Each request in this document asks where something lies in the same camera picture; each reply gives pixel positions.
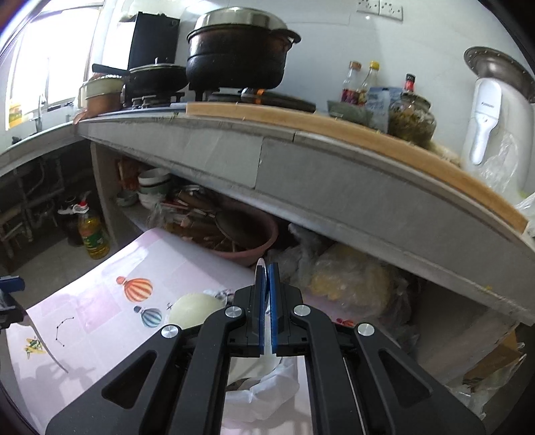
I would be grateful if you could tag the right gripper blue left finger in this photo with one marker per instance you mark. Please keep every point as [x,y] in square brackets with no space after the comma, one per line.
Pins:
[261,298]

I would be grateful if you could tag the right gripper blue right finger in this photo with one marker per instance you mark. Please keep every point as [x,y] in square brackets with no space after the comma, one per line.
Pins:
[274,299]

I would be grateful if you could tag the large steel spoon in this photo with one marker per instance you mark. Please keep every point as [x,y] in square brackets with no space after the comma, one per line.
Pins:
[29,322]

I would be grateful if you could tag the cream plastic ladle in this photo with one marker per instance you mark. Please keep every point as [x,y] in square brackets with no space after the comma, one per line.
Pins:
[193,309]

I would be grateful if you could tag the small steel spoon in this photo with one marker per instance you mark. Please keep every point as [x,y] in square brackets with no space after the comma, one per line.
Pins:
[252,369]

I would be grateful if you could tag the pink plastic basin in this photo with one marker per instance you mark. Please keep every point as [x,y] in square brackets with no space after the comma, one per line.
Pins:
[238,233]

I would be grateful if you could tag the yellowish plastic bag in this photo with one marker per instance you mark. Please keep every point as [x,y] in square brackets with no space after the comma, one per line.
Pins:
[352,287]

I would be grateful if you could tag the cooking oil bottle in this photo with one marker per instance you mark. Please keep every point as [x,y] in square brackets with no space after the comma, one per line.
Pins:
[92,232]

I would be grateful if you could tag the white plastic bag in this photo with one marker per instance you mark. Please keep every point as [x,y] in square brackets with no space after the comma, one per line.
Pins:
[257,387]

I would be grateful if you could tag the stack of bowls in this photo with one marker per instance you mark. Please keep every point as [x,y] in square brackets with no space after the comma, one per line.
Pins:
[154,186]

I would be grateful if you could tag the wooden cutting board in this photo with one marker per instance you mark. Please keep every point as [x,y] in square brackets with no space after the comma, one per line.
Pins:
[371,140]

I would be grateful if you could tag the clear sauce bottle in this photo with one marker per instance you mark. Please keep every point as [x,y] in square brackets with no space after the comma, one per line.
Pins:
[351,83]

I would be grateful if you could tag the glass pickle jar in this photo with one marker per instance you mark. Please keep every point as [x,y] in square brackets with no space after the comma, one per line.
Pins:
[410,119]

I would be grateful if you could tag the yellow cap sauce bottle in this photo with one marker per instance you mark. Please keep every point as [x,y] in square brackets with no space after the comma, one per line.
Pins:
[369,81]

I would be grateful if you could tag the black wok pan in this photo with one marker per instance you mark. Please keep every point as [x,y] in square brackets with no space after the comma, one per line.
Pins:
[149,79]

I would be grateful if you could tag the large black stock pot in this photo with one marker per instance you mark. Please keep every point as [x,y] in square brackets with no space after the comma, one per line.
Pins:
[238,47]

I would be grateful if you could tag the brown enamel pot stack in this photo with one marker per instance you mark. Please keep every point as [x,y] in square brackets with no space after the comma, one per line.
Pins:
[100,94]

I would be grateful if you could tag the red cap sauce bottle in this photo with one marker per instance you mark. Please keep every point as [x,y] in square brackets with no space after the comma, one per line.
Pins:
[409,87]

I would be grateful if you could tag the cardboard box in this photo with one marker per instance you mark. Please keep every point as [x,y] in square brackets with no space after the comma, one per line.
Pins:
[506,353]

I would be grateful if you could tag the black appliance box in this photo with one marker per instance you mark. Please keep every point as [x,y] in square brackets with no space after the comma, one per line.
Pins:
[154,40]

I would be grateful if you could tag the white rice cooker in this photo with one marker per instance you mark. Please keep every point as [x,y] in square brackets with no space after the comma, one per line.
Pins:
[499,139]

